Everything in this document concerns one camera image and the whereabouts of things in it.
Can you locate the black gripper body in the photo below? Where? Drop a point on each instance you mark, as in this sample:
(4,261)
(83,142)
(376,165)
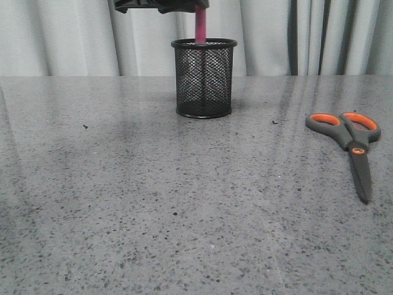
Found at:
(163,6)

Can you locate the pink marker pen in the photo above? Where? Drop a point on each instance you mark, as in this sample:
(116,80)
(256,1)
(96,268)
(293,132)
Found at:
(200,25)

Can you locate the grey orange scissors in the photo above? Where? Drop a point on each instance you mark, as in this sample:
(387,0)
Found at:
(353,132)

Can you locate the black mesh pen holder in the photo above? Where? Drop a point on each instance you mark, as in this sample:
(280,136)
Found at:
(204,77)

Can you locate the grey curtain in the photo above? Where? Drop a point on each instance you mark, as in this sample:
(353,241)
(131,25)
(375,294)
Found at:
(275,38)

